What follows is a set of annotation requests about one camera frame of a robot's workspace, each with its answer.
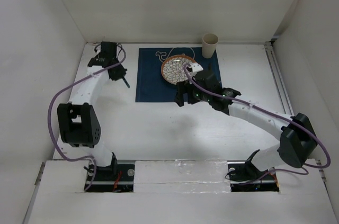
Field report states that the fork with green handle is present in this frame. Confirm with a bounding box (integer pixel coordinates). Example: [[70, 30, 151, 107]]
[[122, 77, 130, 88]]

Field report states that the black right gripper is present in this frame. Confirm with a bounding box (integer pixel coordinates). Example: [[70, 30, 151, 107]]
[[173, 79, 211, 106]]

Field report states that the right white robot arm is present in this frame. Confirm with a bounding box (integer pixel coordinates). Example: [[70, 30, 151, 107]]
[[175, 64, 319, 183]]

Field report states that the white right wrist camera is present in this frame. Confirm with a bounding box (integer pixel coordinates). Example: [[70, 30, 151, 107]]
[[188, 62, 203, 74]]

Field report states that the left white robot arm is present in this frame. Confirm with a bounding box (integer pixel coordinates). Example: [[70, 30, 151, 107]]
[[57, 41, 127, 180]]

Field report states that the beige paper cup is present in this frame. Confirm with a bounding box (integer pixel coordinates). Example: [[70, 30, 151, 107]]
[[202, 33, 219, 59]]

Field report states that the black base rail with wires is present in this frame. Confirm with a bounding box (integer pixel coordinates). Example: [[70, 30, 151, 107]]
[[84, 160, 279, 194]]

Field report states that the floral plate with orange rim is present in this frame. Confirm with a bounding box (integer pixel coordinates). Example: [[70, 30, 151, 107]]
[[161, 55, 195, 85]]

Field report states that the aluminium rail at right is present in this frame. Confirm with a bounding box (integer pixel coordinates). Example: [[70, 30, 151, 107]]
[[264, 39, 328, 182]]

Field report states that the dark blue printed cloth napkin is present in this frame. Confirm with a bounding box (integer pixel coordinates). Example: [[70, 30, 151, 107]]
[[136, 47, 221, 102]]

